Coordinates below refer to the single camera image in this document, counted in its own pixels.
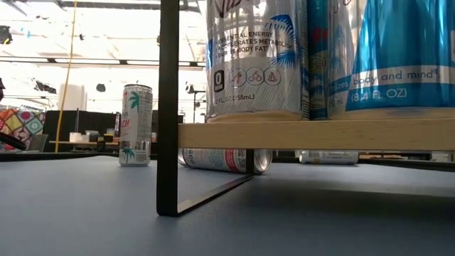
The black round lamp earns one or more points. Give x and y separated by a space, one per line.
101 87
190 88

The black ceiling device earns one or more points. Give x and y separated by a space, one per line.
5 35

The wooden shelf black metal frame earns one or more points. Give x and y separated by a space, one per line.
302 135

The wooden desk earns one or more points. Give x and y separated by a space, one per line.
81 143

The white column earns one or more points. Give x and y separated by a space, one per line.
73 96

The white Celsius Peach Vibe can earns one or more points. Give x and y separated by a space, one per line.
213 160
180 156
136 124

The white Celsius Arctic Vibe can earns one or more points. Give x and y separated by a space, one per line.
256 60

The blue silver Red Bull can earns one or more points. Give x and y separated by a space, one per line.
391 60
317 71

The black cabinet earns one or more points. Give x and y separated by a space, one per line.
89 122

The colourful patterned cloth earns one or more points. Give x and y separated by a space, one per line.
21 121

